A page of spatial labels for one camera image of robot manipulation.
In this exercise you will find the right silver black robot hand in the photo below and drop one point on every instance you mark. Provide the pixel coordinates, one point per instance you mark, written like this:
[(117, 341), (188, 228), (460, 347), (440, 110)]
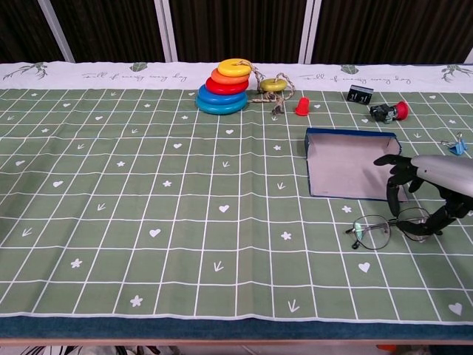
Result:
[(443, 174)]

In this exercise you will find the thin black metal eyeglasses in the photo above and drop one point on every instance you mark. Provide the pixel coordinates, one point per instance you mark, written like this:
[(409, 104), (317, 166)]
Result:
[(371, 233)]

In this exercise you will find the blue grey pouch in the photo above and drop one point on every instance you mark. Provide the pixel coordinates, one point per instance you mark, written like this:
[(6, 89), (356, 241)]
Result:
[(343, 170)]

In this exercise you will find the blue binder clip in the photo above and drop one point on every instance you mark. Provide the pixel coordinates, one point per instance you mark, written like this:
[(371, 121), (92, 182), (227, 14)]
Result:
[(458, 148)]

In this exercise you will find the red black small toy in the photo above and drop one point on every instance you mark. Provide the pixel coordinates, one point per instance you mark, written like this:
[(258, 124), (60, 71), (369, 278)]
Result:
[(401, 109)]

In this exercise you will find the small black terminal block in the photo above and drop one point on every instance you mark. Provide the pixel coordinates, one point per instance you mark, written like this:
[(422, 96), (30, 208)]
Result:
[(359, 95)]

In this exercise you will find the small red plastic cap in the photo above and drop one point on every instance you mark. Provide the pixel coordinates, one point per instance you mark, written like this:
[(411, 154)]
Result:
[(302, 107)]

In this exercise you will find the dark blue felt underlay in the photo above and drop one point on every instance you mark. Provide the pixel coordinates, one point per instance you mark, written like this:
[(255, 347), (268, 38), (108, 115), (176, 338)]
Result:
[(221, 329)]

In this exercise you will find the green grid tablecloth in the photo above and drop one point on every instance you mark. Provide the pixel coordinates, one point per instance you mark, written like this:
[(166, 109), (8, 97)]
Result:
[(148, 185)]

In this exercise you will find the white metal partition post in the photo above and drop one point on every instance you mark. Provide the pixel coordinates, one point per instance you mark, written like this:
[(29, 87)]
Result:
[(165, 29), (309, 29), (55, 29), (469, 57)]

